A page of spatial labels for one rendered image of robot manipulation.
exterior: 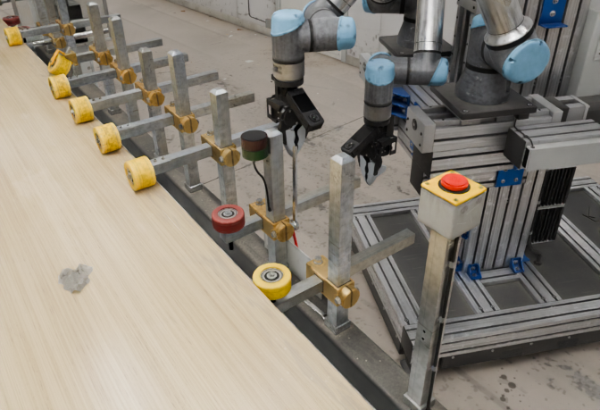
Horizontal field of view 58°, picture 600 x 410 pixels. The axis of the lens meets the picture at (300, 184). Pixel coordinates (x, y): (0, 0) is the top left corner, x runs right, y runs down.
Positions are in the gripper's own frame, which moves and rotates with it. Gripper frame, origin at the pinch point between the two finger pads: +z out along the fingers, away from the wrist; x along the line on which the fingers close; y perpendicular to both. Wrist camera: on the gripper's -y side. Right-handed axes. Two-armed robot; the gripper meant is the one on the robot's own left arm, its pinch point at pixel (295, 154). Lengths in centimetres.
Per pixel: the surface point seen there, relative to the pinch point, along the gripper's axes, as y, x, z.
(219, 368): -41, 45, 9
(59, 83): 94, 34, 2
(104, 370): -30, 62, 9
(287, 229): -10.8, 10.2, 13.0
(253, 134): -5.8, 15.4, -12.6
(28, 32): 171, 27, 4
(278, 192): -8.0, 10.8, 3.4
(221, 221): -4.4, 24.6, 8.0
